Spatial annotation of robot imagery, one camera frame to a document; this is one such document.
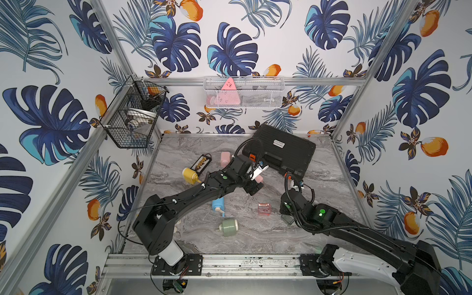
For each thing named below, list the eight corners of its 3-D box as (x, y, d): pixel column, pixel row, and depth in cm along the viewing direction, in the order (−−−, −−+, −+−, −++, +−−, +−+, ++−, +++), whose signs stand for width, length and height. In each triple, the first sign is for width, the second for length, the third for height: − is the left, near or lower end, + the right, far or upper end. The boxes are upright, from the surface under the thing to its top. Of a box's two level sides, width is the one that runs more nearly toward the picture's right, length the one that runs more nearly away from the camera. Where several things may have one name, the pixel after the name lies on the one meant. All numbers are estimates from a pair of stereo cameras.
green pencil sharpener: (220, 236, 84) (218, 230, 77) (220, 225, 87) (219, 219, 80) (238, 236, 84) (238, 230, 77) (238, 225, 87) (238, 219, 80)
